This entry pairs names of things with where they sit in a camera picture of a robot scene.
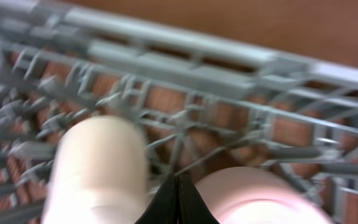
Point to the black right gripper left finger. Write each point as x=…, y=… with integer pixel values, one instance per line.
x=163, y=207

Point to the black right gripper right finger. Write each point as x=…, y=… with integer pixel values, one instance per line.
x=191, y=207

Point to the pale green cup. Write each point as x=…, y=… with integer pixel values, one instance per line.
x=99, y=174

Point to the grey dishwasher rack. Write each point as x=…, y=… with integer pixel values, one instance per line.
x=203, y=103

